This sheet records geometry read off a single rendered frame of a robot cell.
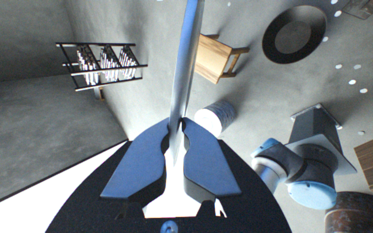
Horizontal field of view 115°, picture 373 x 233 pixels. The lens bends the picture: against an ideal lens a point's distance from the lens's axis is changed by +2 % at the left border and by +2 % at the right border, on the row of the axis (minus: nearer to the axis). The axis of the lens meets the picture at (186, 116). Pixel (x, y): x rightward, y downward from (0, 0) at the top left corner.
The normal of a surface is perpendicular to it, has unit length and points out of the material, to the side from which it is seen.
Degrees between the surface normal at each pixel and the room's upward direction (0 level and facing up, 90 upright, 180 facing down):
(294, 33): 0
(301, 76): 0
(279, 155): 79
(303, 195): 8
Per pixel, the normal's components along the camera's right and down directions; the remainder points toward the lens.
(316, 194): -0.58, 0.43
